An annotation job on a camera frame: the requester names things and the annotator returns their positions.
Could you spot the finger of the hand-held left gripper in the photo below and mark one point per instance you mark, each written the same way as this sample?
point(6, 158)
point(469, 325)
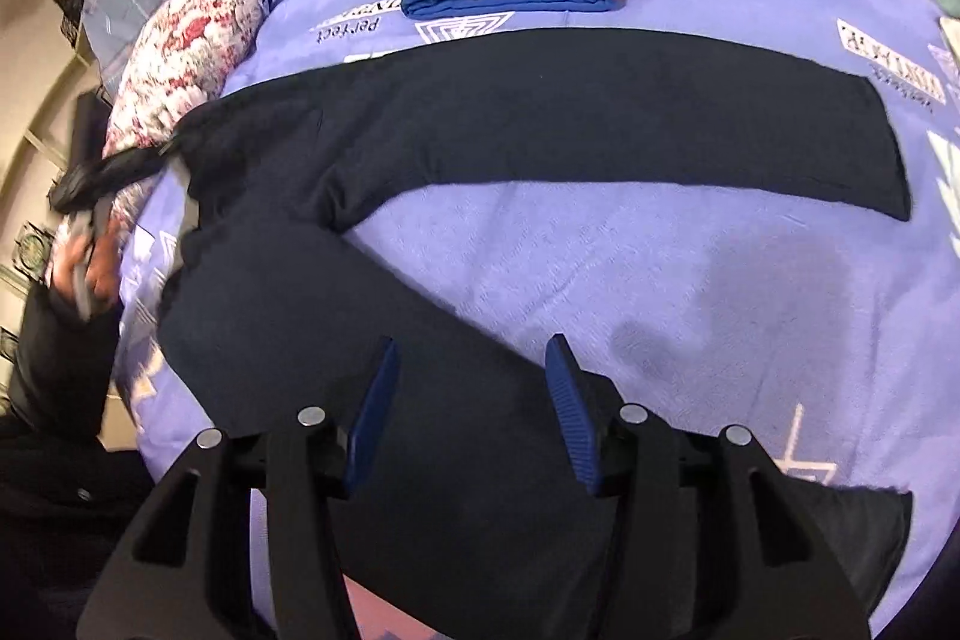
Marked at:
point(112, 175)

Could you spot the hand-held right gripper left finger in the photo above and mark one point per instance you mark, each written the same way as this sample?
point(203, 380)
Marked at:
point(373, 404)

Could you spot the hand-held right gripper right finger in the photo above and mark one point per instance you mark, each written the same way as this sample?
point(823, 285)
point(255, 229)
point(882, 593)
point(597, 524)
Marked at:
point(568, 411)

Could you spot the black pants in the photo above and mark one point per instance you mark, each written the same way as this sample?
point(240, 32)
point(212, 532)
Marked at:
point(570, 115)

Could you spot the person's left forearm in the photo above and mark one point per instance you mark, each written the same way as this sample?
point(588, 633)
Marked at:
point(64, 362)

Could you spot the person's left hand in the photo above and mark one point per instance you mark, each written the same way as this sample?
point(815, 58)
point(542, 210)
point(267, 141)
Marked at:
point(101, 269)

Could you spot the red floral pillow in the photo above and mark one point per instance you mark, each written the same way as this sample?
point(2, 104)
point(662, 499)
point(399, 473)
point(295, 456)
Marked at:
point(187, 48)

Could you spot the purple printed blanket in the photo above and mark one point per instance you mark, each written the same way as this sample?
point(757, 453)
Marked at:
point(675, 280)

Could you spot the person's black clothing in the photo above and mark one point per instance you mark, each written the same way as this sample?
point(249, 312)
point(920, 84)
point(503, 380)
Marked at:
point(52, 520)

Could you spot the green wall decoration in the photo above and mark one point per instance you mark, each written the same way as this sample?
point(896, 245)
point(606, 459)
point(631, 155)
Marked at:
point(30, 254)

